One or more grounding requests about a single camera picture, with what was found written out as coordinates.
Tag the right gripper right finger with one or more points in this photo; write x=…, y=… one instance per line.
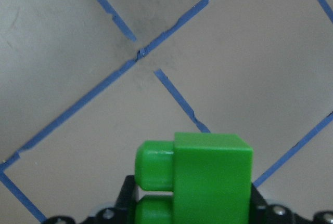
x=261, y=212

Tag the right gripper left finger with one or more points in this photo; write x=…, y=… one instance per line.
x=122, y=211

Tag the green toy block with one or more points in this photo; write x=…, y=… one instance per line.
x=195, y=178

